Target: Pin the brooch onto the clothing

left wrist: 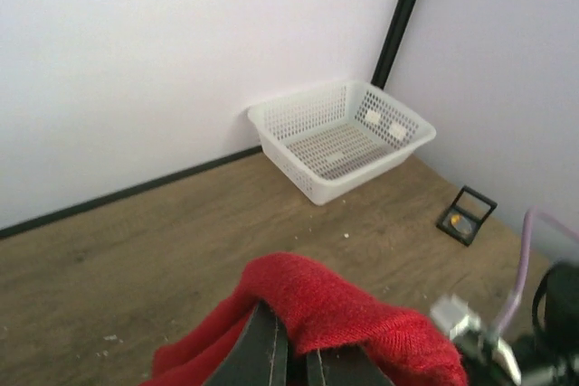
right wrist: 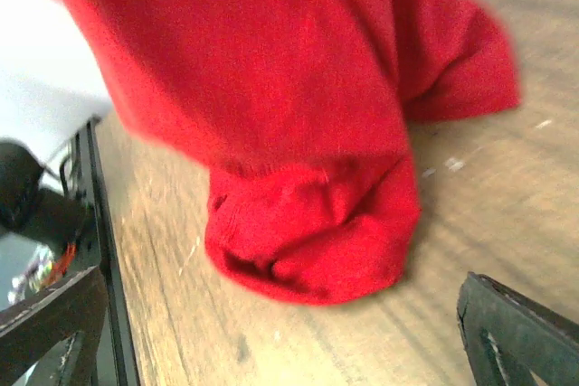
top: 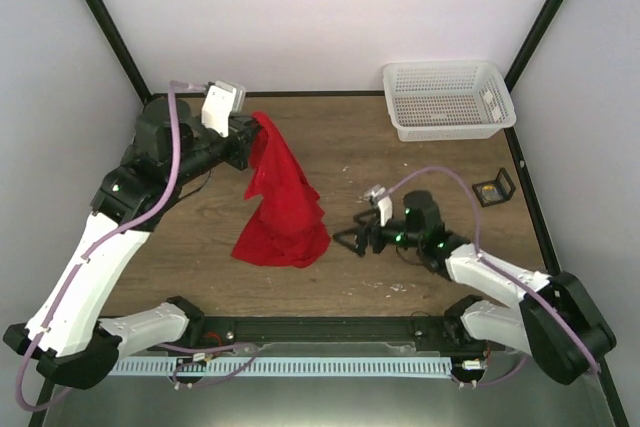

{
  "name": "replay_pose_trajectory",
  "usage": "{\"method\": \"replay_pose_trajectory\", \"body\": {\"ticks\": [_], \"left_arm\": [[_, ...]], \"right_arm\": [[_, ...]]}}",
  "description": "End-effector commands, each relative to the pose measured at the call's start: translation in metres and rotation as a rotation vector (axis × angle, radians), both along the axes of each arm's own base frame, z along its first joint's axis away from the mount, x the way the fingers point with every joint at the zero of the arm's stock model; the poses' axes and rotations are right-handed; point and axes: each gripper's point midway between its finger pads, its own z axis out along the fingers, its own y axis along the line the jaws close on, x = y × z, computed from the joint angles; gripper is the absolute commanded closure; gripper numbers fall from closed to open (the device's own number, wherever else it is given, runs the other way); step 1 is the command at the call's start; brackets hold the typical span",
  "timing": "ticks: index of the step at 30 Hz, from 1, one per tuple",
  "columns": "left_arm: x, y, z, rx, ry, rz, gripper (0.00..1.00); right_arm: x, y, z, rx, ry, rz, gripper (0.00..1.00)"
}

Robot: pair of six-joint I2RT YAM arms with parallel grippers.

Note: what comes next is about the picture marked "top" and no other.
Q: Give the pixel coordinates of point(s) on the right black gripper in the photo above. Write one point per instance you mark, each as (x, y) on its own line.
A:
(362, 233)

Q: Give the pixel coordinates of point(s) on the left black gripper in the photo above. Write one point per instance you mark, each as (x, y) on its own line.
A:
(243, 128)

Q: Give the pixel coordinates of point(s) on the red t-shirt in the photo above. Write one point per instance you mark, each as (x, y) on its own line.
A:
(287, 227)

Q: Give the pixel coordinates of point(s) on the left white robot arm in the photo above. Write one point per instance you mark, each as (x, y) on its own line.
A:
(73, 345)

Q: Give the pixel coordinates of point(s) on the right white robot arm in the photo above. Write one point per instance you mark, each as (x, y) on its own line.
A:
(551, 318)

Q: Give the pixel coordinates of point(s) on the black brooch box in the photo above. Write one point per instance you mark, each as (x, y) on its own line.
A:
(496, 191)

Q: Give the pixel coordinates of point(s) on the white plastic basket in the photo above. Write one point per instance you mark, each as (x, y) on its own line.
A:
(447, 100)

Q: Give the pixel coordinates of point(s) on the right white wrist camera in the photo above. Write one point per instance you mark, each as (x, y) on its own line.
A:
(379, 197)

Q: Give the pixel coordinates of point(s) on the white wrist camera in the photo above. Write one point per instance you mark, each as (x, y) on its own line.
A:
(379, 197)
(221, 100)

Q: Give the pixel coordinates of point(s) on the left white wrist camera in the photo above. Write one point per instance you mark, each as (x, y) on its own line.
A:
(221, 100)

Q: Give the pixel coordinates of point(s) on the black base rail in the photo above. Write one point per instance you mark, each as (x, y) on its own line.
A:
(426, 333)

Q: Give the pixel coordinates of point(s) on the light blue cable duct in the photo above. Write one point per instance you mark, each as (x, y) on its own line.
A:
(401, 367)

